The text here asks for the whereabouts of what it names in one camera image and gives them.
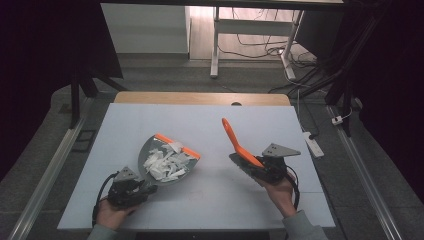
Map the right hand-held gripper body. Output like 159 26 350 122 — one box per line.
258 142 302 185

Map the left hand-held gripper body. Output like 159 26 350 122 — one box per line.
107 166 148 210

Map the pile of white paper scraps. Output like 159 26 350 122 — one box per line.
143 141 193 183

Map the orange-handled grey brush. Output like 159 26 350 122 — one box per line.
221 117 268 182

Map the grey dustpan with orange edge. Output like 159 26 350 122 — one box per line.
137 133 202 187

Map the person's left hand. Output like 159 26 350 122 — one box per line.
94 198 142 231

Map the person's right hand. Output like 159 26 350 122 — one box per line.
257 172 298 218

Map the white power strip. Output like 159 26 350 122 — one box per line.
302 131 325 158

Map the black metal stand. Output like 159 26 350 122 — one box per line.
298 13 388 138

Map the black tripod stand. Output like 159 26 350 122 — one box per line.
68 64 128 130

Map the white cabinet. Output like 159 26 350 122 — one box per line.
100 3 192 55

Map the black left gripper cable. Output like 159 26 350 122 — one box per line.
91 171 120 228

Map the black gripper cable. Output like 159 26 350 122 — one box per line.
283 171 301 212
91 171 120 228

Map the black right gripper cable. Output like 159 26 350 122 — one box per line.
283 171 301 212

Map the black power cable with plug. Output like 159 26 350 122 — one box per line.
296 88 320 141

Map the black rectangular floor frame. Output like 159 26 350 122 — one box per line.
71 129 98 154

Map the aluminium rail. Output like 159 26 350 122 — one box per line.
8 96 96 240
326 104 404 240

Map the tangle of floor cables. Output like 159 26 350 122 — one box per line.
218 8 334 96

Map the white desk frame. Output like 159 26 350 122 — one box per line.
209 6 305 81

